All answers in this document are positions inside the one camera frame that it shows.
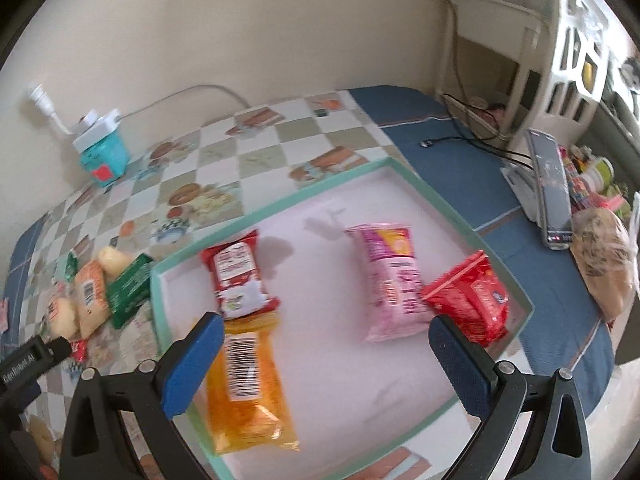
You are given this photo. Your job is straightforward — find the orange wrapped cake packet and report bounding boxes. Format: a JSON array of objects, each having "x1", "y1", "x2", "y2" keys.
[{"x1": 75, "y1": 260, "x2": 111, "y2": 339}]

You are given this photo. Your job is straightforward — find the clear round bun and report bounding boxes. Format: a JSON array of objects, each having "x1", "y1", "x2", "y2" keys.
[{"x1": 96, "y1": 246, "x2": 134, "y2": 280}]

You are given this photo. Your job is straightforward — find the white green lidded jar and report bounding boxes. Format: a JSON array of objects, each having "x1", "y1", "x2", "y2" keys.
[{"x1": 580, "y1": 157, "x2": 615, "y2": 193}]

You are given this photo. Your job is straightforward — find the dark green snack packet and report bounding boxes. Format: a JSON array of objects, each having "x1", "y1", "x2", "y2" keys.
[{"x1": 106, "y1": 254, "x2": 154, "y2": 330}]

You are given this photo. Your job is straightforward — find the small red candy packet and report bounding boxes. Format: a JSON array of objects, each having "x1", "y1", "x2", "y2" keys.
[{"x1": 70, "y1": 339, "x2": 88, "y2": 365}]

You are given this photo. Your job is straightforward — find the black charging cable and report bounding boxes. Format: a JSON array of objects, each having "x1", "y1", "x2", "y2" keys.
[{"x1": 418, "y1": 90, "x2": 534, "y2": 172}]

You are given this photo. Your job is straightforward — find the smartphone on stand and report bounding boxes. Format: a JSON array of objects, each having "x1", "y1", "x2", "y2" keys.
[{"x1": 525, "y1": 129, "x2": 573, "y2": 250}]

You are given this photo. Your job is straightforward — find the checkered picture tablecloth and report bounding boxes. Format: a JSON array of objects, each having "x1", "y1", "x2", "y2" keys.
[{"x1": 19, "y1": 90, "x2": 432, "y2": 480}]

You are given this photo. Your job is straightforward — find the brown paper bag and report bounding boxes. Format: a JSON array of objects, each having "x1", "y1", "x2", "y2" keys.
[{"x1": 570, "y1": 208, "x2": 639, "y2": 322}]

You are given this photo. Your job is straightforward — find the orange snack packet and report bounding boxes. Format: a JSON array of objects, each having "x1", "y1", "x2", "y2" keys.
[{"x1": 206, "y1": 311, "x2": 299, "y2": 455}]

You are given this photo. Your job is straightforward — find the white power adapter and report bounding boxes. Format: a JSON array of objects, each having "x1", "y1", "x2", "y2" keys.
[{"x1": 72, "y1": 108, "x2": 120, "y2": 154}]

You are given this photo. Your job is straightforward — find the light green white snack packet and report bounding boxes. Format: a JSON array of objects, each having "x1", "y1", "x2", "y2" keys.
[{"x1": 61, "y1": 252, "x2": 79, "y2": 283}]

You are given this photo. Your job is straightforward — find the clear wrapped yellow bun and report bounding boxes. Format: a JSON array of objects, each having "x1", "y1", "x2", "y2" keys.
[{"x1": 48, "y1": 297, "x2": 78, "y2": 340}]

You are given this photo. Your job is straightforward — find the red white snack packet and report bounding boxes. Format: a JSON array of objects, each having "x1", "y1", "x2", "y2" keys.
[{"x1": 200, "y1": 229, "x2": 280, "y2": 321}]

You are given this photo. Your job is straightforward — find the white power cable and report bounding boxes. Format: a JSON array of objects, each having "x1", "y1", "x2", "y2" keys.
[{"x1": 28, "y1": 82, "x2": 253, "y2": 137}]

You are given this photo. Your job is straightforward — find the pink snack packet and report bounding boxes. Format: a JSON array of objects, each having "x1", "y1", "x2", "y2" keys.
[{"x1": 345, "y1": 222, "x2": 433, "y2": 342}]

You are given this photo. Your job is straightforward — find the white phone stand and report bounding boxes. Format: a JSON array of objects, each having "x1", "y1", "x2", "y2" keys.
[{"x1": 500, "y1": 162, "x2": 539, "y2": 224}]

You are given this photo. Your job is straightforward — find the white plastic shelf unit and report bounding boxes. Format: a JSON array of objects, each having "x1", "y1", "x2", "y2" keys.
[{"x1": 435, "y1": 0, "x2": 612, "y2": 153}]

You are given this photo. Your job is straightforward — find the teal toy box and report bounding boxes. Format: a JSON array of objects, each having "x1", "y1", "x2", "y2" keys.
[{"x1": 79, "y1": 130, "x2": 129, "y2": 188}]

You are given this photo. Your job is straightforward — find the red foil snack packet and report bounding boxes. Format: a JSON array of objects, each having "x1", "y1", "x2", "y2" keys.
[{"x1": 419, "y1": 250, "x2": 510, "y2": 348}]

